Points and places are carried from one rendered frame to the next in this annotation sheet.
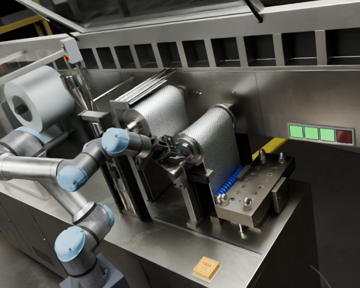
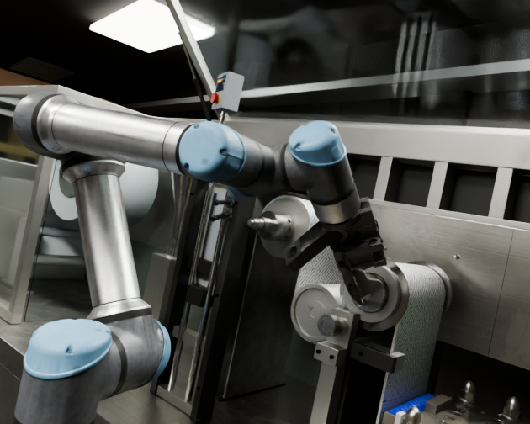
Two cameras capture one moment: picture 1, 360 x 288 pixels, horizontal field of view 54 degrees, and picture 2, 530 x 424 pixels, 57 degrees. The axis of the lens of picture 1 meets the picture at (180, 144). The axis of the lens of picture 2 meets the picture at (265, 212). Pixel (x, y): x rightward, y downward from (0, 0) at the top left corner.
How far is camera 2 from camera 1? 0.70 m
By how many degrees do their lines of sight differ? 28
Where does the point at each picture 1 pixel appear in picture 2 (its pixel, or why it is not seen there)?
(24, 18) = not seen: hidden behind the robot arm
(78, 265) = (57, 402)
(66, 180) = (207, 138)
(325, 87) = not seen: outside the picture
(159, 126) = not seen: hidden behind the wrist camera
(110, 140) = (315, 133)
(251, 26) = not seen: outside the picture
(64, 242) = (62, 334)
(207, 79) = (411, 226)
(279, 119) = not seen: outside the picture
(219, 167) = (406, 363)
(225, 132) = (433, 307)
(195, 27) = (428, 140)
